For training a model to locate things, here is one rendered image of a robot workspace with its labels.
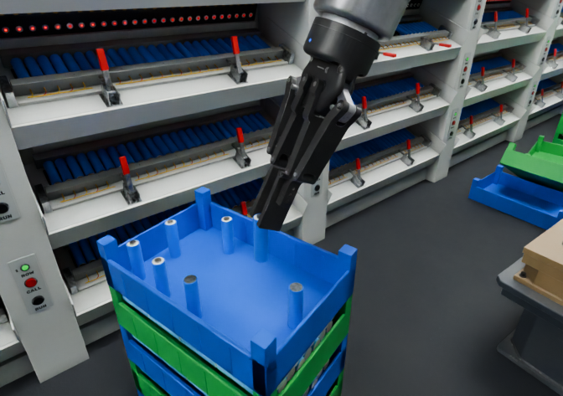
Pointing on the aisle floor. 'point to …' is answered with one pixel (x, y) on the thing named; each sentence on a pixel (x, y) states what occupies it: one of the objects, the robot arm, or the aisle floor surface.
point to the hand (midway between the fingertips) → (275, 198)
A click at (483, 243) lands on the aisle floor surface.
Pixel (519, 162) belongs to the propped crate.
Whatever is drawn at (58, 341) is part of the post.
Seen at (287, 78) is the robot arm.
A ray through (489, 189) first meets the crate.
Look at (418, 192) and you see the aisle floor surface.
